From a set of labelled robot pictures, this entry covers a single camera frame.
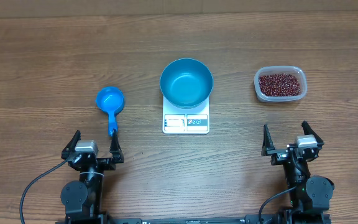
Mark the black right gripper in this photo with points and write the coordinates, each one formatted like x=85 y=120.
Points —
x=279 y=154

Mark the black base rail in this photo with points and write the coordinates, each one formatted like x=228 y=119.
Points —
x=248 y=219

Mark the white digital kitchen scale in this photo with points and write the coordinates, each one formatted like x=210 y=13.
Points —
x=177 y=120

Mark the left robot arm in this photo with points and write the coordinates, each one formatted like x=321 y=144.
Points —
x=82 y=197

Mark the red beans in container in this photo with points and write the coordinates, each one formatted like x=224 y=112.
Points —
x=279 y=84

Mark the clear plastic food container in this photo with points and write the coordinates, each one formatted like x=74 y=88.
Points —
x=292 y=70

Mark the blue metal bowl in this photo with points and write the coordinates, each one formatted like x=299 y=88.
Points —
x=186 y=82

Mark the blue plastic measuring scoop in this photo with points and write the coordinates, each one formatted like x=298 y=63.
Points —
x=111 y=100

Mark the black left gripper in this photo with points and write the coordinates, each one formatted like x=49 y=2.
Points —
x=117 y=154

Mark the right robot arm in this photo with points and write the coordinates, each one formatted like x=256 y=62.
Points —
x=309 y=194

